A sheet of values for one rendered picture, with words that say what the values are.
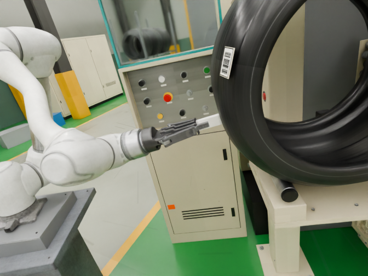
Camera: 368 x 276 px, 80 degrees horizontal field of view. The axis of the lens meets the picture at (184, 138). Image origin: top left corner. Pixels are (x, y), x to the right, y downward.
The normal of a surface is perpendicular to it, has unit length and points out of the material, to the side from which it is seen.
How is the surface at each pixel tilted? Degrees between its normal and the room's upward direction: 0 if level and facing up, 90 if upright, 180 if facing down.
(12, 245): 90
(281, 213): 90
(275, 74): 90
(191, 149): 90
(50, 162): 80
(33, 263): 0
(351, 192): 0
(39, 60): 121
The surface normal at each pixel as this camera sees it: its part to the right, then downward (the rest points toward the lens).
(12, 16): 0.87, 0.03
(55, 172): -0.05, 0.19
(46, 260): -0.20, -0.89
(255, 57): -0.24, 0.37
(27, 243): 0.04, 0.40
